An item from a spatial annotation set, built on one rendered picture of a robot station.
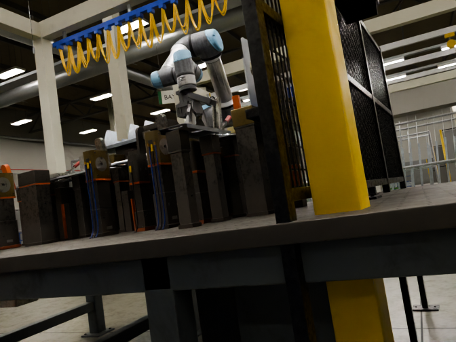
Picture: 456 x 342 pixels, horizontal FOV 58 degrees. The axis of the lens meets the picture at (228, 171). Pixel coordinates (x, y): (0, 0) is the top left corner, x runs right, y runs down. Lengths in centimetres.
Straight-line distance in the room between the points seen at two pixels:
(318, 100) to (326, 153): 11
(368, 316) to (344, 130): 37
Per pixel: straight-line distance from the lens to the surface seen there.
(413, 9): 783
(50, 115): 585
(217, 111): 181
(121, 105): 987
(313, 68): 92
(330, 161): 89
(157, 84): 186
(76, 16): 585
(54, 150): 575
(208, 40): 214
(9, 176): 226
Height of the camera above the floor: 75
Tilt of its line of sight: 5 degrees up
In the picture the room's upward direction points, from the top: 9 degrees counter-clockwise
